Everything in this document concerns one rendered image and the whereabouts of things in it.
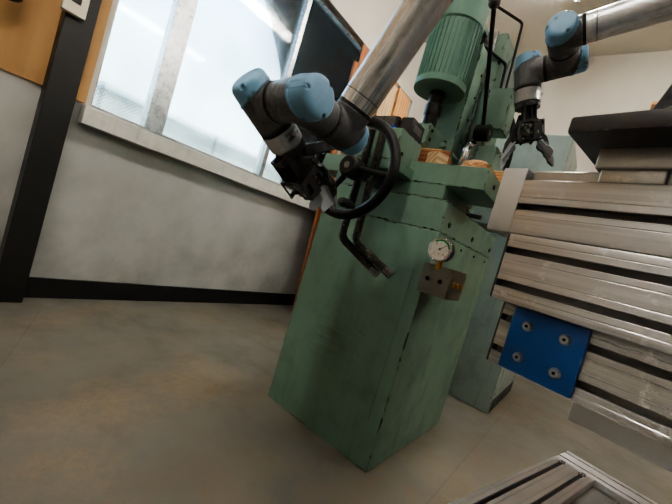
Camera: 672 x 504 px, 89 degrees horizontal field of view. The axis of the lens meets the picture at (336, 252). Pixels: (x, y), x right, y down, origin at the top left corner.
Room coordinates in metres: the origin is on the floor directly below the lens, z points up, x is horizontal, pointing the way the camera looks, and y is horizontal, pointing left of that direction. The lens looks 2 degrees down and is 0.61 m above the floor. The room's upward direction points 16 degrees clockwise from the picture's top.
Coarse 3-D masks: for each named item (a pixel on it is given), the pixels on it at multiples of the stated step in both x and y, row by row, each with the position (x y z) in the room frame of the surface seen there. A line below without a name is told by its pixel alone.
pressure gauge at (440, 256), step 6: (432, 240) 0.89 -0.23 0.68; (438, 240) 0.88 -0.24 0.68; (444, 240) 0.87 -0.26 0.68; (432, 246) 0.89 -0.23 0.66; (438, 246) 0.88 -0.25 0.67; (444, 246) 0.87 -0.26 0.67; (450, 246) 0.86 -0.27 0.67; (432, 252) 0.89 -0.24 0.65; (438, 252) 0.88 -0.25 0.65; (444, 252) 0.87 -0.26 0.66; (450, 252) 0.86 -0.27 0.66; (432, 258) 0.88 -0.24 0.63; (438, 258) 0.87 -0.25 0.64; (444, 258) 0.86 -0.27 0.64; (450, 258) 0.87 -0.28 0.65; (438, 264) 0.89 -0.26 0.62
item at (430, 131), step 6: (426, 126) 1.16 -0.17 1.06; (432, 126) 1.17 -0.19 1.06; (426, 132) 1.16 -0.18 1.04; (432, 132) 1.17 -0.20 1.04; (438, 132) 1.21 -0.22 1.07; (426, 138) 1.16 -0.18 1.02; (432, 138) 1.19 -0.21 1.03; (438, 138) 1.22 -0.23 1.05; (420, 144) 1.18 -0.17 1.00; (426, 144) 1.17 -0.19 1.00; (432, 144) 1.20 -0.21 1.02; (438, 144) 1.23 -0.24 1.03
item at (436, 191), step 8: (336, 176) 1.21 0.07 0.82; (400, 184) 1.05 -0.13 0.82; (408, 184) 1.03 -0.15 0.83; (416, 184) 1.02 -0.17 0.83; (424, 184) 1.00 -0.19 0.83; (432, 184) 0.99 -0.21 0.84; (400, 192) 1.05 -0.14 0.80; (408, 192) 1.03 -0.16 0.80; (416, 192) 1.01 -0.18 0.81; (424, 192) 1.00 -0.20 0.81; (432, 192) 0.98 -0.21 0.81; (440, 192) 0.97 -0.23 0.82; (448, 192) 0.98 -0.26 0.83; (448, 200) 1.00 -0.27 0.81; (456, 200) 1.04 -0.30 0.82; (464, 208) 1.11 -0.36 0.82
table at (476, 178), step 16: (336, 160) 1.22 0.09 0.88; (368, 160) 1.02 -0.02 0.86; (384, 160) 0.98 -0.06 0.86; (400, 176) 1.02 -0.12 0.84; (416, 176) 1.02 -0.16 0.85; (432, 176) 0.99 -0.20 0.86; (448, 176) 0.96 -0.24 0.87; (464, 176) 0.94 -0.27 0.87; (480, 176) 0.91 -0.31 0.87; (464, 192) 0.98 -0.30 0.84; (480, 192) 0.93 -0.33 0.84; (496, 192) 0.99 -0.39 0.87
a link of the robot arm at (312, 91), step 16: (288, 80) 0.58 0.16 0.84; (304, 80) 0.56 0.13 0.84; (320, 80) 0.57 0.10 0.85; (272, 96) 0.60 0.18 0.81; (288, 96) 0.58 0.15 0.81; (304, 96) 0.56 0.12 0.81; (320, 96) 0.58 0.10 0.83; (272, 112) 0.62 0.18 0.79; (288, 112) 0.60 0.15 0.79; (304, 112) 0.58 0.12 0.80; (320, 112) 0.58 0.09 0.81; (336, 112) 0.64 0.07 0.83; (304, 128) 0.64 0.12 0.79; (320, 128) 0.64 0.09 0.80
